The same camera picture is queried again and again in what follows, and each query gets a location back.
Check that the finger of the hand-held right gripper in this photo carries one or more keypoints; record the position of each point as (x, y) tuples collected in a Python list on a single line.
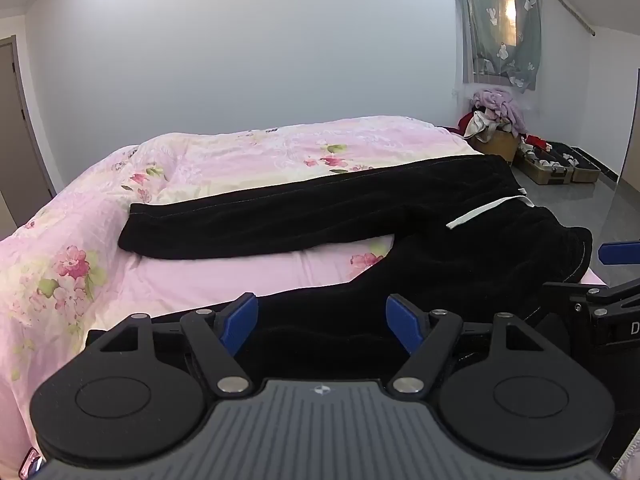
[(575, 292), (620, 253)]

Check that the black pants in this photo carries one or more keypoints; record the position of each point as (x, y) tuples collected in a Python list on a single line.
[(350, 210)]

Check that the white cloth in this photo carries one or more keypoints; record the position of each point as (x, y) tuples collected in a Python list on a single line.
[(627, 460)]

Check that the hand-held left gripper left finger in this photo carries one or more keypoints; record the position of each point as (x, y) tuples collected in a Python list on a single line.
[(242, 321)]

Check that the open storage case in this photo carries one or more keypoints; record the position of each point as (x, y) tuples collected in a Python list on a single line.
[(542, 167), (582, 162)]

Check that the red cloth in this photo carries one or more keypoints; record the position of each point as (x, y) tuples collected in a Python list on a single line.
[(535, 140)]

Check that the pile of clothes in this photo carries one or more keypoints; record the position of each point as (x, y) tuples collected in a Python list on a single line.
[(495, 107)]

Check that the pink phone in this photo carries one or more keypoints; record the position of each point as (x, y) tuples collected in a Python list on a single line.
[(30, 462)]

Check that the grey floral curtain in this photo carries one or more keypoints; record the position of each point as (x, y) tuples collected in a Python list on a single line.
[(492, 30)]

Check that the grey door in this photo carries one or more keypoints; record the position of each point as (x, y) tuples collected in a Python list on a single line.
[(20, 125)]

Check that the cardboard box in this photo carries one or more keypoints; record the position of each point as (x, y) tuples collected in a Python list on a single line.
[(500, 147)]

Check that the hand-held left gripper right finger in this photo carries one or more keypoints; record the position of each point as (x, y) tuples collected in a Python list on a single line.
[(402, 322)]

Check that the pink floral bed blanket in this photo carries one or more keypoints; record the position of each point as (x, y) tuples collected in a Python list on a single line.
[(75, 260)]

